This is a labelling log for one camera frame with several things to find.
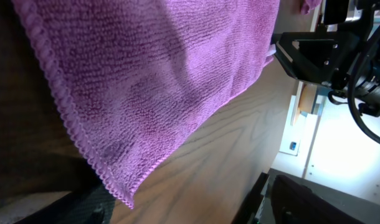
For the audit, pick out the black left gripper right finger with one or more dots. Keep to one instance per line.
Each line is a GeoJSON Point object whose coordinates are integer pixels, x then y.
{"type": "Point", "coordinates": [295, 203]}

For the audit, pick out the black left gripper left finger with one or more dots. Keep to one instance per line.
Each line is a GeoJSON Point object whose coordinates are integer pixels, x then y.
{"type": "Point", "coordinates": [87, 206]}

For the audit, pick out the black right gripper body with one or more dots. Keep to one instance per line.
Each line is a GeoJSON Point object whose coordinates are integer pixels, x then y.
{"type": "Point", "coordinates": [327, 56]}

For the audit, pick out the pink purple microfiber cloth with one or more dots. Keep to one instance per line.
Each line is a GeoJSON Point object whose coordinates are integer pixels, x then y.
{"type": "Point", "coordinates": [132, 80]}

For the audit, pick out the dark purple crumpled cloth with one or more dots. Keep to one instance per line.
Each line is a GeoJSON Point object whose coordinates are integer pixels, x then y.
{"type": "Point", "coordinates": [308, 5]}

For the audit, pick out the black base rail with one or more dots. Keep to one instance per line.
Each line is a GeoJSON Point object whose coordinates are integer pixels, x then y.
{"type": "Point", "coordinates": [251, 208]}

